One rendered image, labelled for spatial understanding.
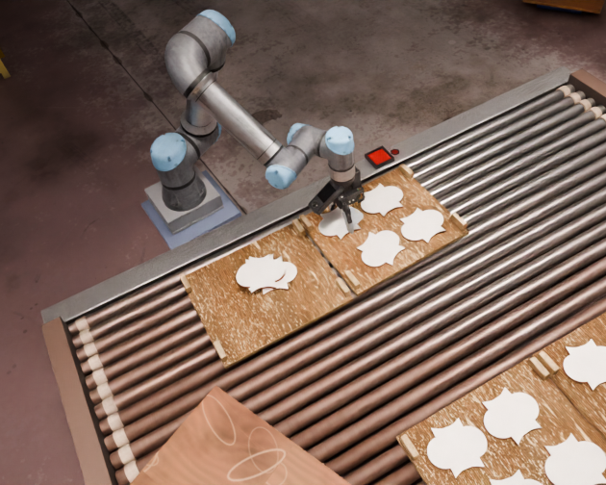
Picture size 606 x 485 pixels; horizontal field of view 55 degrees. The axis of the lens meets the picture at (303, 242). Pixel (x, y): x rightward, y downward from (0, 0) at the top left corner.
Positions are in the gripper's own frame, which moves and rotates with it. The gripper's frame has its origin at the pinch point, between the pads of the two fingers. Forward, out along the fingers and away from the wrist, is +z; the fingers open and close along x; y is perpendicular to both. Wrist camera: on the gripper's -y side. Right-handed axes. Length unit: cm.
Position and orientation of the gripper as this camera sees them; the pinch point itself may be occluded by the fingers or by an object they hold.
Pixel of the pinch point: (340, 221)
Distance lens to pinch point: 185.1
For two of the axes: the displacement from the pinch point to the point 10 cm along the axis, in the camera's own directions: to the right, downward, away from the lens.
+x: -5.0, -6.4, 5.8
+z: 1.1, 6.2, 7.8
